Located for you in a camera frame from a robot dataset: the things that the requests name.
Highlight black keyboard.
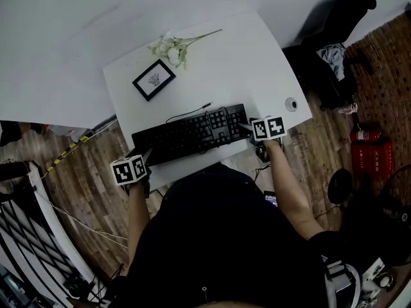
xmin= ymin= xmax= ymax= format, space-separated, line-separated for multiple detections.
xmin=131 ymin=103 xmax=255 ymax=167

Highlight black floor fan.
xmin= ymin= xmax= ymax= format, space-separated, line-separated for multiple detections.
xmin=342 ymin=164 xmax=411 ymax=268

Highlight person's black shirt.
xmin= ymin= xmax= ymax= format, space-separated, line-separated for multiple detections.
xmin=107 ymin=163 xmax=329 ymax=308

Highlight white artificial flower sprig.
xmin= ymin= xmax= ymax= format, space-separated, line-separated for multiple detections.
xmin=147 ymin=28 xmax=223 ymax=71

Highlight black office chair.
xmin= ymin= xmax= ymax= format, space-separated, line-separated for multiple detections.
xmin=281 ymin=0 xmax=378 ymax=110

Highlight red fire extinguisher box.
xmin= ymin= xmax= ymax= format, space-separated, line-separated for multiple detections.
xmin=351 ymin=139 xmax=394 ymax=176

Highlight black round stool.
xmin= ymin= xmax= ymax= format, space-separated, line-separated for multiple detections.
xmin=327 ymin=167 xmax=354 ymax=205

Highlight yellow black striped tape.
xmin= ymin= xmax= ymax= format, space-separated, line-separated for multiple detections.
xmin=46 ymin=135 xmax=90 ymax=173

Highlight white black metal rack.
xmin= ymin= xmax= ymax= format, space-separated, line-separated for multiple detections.
xmin=0 ymin=160 xmax=109 ymax=308

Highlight person's right forearm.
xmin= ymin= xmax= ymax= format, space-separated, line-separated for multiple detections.
xmin=263 ymin=139 xmax=326 ymax=241

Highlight smartphone with lit screen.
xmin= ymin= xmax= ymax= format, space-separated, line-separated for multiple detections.
xmin=263 ymin=190 xmax=279 ymax=209

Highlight grey cloth on chair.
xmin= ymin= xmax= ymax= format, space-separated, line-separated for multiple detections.
xmin=315 ymin=43 xmax=348 ymax=81

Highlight red fire extinguisher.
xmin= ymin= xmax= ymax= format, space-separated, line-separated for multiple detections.
xmin=349 ymin=127 xmax=383 ymax=144

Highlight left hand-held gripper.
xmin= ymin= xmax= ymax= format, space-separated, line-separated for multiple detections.
xmin=109 ymin=147 xmax=154 ymax=198

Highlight thin white cable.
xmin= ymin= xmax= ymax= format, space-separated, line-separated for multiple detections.
xmin=37 ymin=191 xmax=129 ymax=250

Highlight person's left forearm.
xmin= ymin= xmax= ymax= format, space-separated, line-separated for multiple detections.
xmin=126 ymin=183 xmax=152 ymax=271

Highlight black picture frame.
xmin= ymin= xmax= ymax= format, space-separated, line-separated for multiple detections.
xmin=132 ymin=58 xmax=177 ymax=103

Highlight black keyboard cable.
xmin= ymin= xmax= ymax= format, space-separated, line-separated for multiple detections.
xmin=166 ymin=101 xmax=214 ymax=124

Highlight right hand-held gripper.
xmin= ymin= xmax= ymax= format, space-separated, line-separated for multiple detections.
xmin=238 ymin=115 xmax=288 ymax=164

